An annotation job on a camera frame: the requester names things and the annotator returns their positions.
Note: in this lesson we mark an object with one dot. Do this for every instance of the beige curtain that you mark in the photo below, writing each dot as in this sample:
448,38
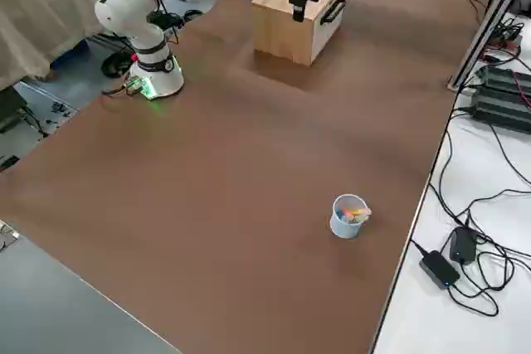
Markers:
41,6

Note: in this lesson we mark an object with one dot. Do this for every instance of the aluminium frame post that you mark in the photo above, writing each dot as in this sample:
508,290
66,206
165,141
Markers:
482,30

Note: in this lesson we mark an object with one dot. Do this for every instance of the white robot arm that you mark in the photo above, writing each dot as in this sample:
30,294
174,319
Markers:
137,1

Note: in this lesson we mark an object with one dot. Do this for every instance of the yellow pen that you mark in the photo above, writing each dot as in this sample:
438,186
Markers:
357,209

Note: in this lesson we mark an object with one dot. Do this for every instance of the black ribbed power supply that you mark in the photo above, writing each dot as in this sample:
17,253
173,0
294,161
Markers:
504,78
498,111

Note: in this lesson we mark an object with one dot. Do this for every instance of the light wooden cabinet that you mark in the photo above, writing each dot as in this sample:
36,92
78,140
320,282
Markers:
282,18

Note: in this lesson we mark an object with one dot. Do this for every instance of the black power adapter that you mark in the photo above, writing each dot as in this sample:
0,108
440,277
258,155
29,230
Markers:
439,269
462,246

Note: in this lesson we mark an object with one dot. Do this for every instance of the power strip with plugs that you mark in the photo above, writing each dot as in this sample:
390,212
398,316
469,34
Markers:
508,32

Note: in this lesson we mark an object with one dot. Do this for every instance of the black caster wheel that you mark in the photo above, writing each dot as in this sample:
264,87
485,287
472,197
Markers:
114,64

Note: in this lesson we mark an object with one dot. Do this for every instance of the pale blue pen cup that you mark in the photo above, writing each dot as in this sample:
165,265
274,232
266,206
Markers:
342,229

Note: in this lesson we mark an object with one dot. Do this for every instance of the blue pen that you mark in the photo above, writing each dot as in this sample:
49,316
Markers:
342,214

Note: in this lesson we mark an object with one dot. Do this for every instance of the wooden drawer with white front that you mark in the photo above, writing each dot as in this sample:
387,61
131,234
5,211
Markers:
327,35

